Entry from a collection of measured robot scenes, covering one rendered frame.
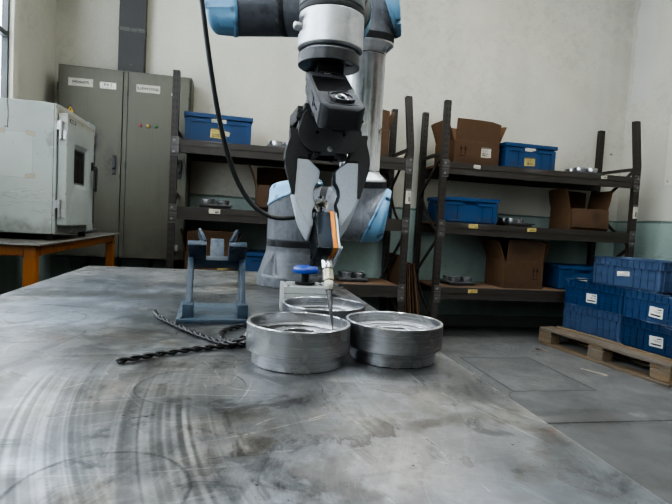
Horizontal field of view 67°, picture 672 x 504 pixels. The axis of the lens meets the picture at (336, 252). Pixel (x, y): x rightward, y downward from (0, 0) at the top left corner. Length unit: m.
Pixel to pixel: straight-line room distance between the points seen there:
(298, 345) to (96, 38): 4.56
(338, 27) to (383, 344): 0.34
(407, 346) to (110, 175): 4.04
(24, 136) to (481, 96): 3.90
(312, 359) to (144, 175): 3.97
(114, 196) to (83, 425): 4.06
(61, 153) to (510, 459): 2.57
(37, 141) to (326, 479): 2.57
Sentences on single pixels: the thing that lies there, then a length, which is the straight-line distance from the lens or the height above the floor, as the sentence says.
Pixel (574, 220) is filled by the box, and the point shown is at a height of 1.08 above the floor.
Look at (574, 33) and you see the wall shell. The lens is 5.91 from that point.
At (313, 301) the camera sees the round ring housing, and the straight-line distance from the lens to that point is 0.69.
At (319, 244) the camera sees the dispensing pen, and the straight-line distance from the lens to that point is 0.54.
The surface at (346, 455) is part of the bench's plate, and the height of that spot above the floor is 0.80.
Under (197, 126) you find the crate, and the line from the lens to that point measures 4.12.
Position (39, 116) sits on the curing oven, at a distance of 2.79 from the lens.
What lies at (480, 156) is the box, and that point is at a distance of 4.56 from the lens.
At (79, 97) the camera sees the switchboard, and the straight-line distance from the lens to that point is 4.57.
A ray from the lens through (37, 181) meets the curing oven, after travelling 2.77.
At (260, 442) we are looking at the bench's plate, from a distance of 0.35.
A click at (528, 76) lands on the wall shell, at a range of 5.52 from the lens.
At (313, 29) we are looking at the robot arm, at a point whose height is 1.15.
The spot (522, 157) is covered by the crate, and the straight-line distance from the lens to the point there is 4.77.
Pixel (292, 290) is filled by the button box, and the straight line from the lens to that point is 0.74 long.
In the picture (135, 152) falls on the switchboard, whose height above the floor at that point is 1.41.
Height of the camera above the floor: 0.94
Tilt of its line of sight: 3 degrees down
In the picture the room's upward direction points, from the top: 3 degrees clockwise
